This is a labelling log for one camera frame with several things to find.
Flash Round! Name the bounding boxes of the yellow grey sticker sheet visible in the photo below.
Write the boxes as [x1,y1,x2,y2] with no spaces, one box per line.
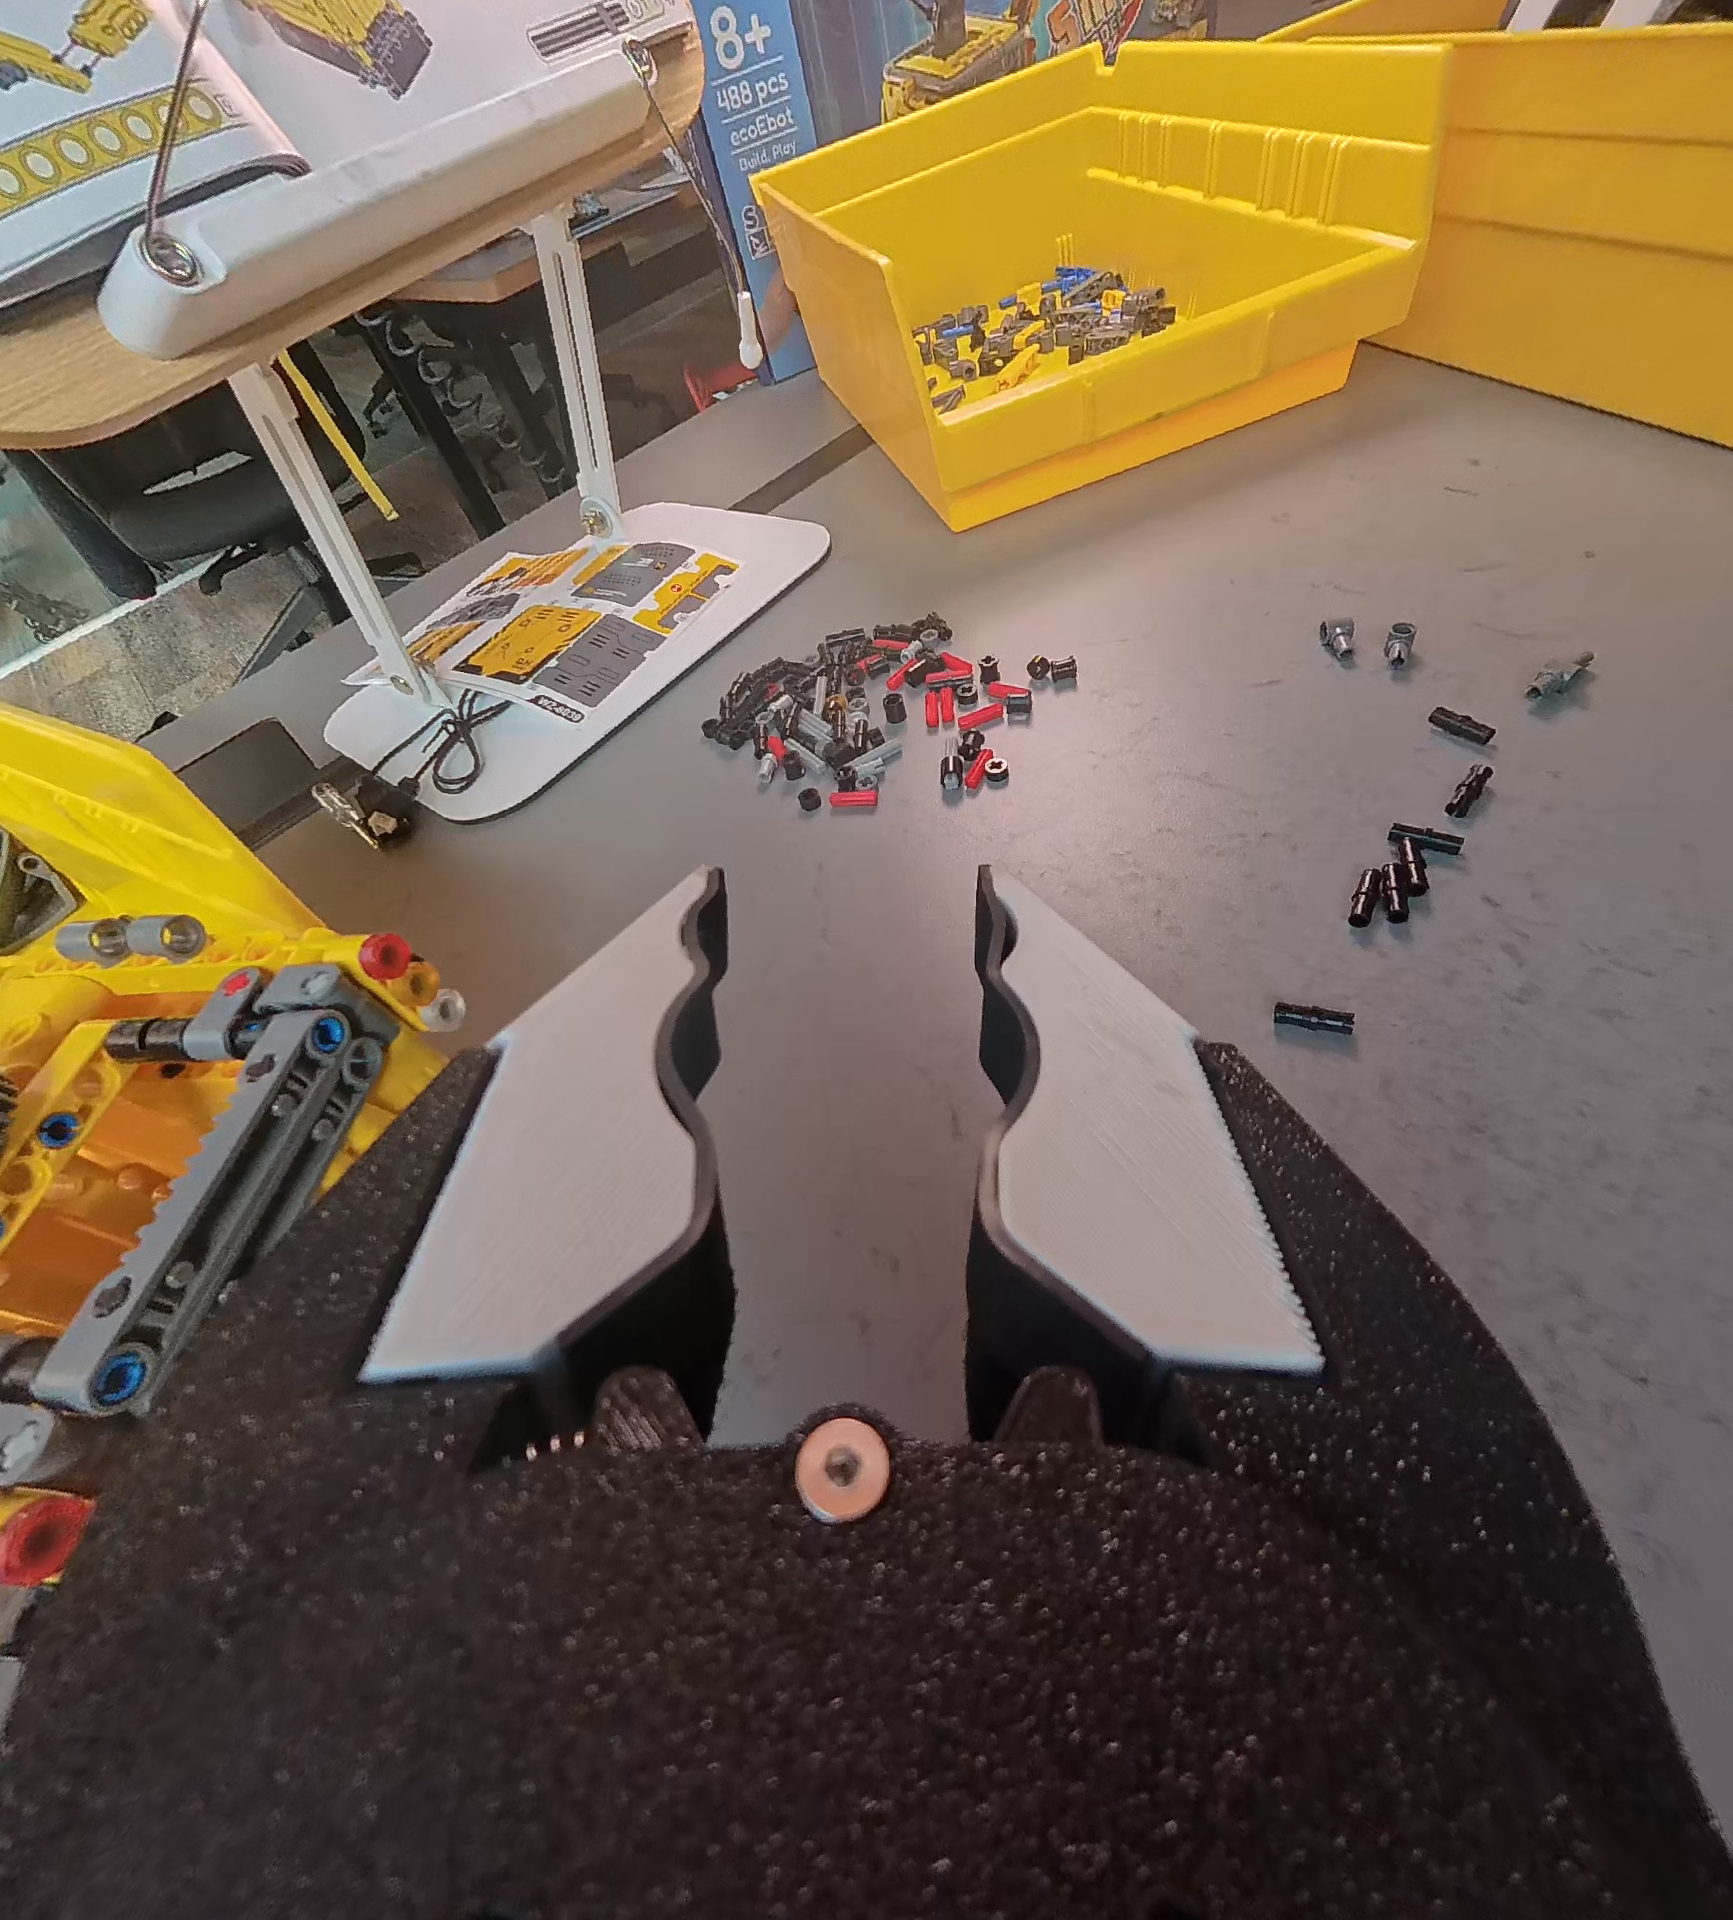
[406,540,742,727]

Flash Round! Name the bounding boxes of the pile of red black lego pieces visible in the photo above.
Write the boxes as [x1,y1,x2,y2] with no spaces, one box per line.
[701,611,1083,815]

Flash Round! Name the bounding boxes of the small black clip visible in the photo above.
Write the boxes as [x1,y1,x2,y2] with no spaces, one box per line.
[306,774,423,852]

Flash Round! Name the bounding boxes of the white-tipped cord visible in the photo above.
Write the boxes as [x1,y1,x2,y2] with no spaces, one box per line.
[623,42,773,377]

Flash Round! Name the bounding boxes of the thin black cable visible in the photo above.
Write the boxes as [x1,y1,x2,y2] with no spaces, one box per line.
[414,684,512,800]

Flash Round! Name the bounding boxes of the lego instruction booklet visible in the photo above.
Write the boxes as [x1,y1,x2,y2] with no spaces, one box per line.
[0,0,697,341]

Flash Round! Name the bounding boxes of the blue lego set box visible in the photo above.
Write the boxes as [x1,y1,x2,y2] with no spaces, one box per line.
[689,0,900,385]

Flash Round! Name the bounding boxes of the pile of grey blue lego pieces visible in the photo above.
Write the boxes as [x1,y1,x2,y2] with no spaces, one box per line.
[915,264,1180,412]

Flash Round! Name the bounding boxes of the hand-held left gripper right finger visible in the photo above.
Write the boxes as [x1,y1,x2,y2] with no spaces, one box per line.
[963,866,1326,1448]

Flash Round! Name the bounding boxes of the white book stand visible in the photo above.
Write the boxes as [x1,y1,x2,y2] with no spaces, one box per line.
[0,0,835,825]

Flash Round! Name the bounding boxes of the yellow lego vehicle model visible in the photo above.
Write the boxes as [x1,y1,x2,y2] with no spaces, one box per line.
[0,808,466,1591]

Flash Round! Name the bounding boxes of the scattered black lego pins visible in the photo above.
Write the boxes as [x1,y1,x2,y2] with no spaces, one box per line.
[1273,701,1503,1041]

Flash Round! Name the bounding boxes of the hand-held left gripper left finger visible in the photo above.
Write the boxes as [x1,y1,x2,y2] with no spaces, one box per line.
[360,866,735,1455]

